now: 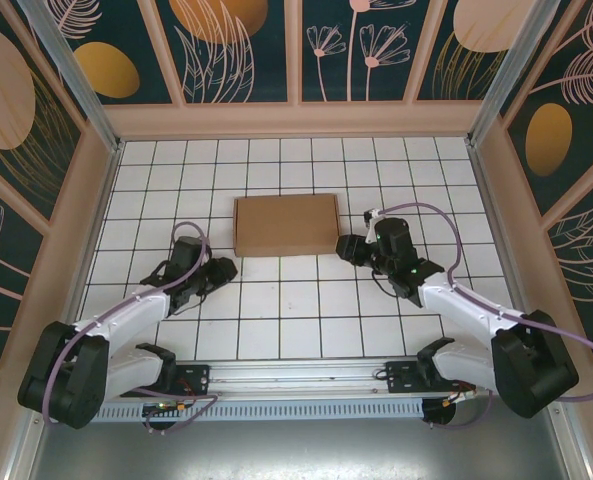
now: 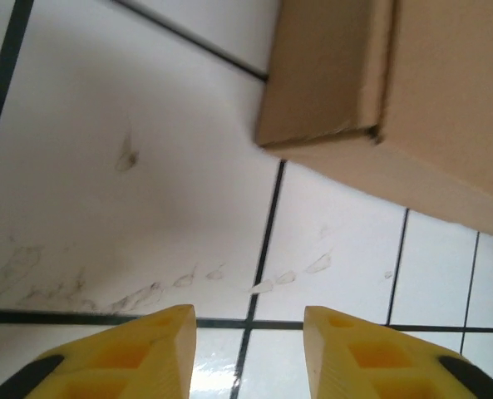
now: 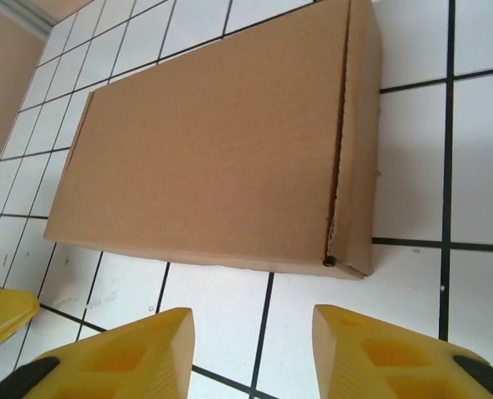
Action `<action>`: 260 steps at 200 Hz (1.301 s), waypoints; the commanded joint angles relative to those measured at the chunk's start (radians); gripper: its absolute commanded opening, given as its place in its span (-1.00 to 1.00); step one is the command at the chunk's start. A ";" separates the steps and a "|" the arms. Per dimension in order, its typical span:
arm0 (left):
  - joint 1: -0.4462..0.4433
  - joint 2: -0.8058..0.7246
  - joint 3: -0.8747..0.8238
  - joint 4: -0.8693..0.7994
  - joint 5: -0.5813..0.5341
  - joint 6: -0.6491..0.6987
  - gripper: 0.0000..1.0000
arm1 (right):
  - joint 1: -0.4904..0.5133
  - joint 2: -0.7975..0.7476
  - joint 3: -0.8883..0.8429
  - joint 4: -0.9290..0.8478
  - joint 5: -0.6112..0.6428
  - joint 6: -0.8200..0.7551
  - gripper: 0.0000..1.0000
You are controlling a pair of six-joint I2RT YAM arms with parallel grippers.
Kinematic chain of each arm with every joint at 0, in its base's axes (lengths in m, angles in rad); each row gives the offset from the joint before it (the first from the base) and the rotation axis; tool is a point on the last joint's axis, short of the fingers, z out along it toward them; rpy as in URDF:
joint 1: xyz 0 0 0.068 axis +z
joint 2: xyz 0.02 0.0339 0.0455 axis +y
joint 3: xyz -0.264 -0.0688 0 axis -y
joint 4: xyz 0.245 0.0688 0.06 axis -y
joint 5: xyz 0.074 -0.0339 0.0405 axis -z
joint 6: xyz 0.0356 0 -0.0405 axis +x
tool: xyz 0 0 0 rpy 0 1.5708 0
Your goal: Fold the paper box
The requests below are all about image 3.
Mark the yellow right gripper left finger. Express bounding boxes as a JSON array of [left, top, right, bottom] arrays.
[[0, 307, 196, 399]]

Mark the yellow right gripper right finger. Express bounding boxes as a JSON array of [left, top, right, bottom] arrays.
[[314, 304, 493, 399]]

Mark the brown cardboard box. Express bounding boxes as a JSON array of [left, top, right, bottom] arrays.
[[42, 0, 384, 282]]

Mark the left aluminium corner post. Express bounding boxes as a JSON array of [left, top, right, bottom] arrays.
[[0, 0, 58, 41]]

